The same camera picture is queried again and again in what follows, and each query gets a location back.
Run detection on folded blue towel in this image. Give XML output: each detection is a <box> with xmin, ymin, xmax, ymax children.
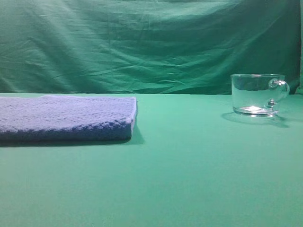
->
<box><xmin>0</xmin><ymin>95</ymin><xmax>137</xmax><ymax>142</ymax></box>

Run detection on transparent glass cup with handle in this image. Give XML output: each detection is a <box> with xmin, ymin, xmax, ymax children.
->
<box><xmin>231</xmin><ymin>74</ymin><xmax>290</xmax><ymax>117</ymax></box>

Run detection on green fabric backdrop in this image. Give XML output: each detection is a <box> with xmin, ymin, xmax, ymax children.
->
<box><xmin>0</xmin><ymin>0</ymin><xmax>303</xmax><ymax>95</ymax></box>

